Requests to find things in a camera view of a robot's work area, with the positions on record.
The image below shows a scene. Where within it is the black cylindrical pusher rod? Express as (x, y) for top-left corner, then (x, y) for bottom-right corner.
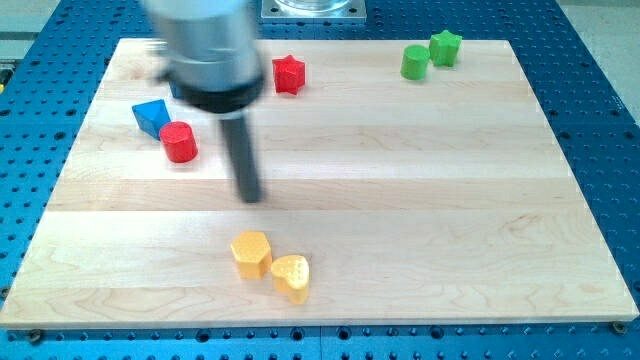
(220, 115), (262, 203)

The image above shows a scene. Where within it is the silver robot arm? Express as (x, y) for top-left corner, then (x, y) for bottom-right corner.
(143, 0), (265, 203)

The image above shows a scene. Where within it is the blue block behind arm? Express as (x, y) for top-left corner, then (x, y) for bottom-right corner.
(169, 81), (184, 100)

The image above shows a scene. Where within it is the red cylinder block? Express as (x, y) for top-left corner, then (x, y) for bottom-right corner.
(159, 121), (198, 163)

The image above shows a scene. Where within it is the red star block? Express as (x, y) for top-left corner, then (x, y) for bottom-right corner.
(272, 55), (306, 95)

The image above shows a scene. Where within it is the blue triangular block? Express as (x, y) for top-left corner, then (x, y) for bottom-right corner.
(132, 99), (170, 140)

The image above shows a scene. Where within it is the yellow hexagon block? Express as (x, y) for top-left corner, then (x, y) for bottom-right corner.
(230, 231), (272, 279)

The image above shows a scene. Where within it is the yellow heart block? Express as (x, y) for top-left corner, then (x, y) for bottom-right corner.
(271, 255), (310, 305)

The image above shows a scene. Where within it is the wooden board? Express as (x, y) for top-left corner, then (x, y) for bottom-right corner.
(1, 39), (638, 329)

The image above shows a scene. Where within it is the green cylinder block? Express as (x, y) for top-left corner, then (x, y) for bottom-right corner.
(400, 44), (430, 81)

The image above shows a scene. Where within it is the blue perforated metal table plate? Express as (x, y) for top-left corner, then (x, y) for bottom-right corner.
(1, 0), (639, 359)

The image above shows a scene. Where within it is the green star block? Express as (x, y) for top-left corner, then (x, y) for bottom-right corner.
(429, 30), (463, 67)

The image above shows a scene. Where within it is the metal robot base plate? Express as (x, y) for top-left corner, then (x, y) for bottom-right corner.
(260, 0), (367, 24)

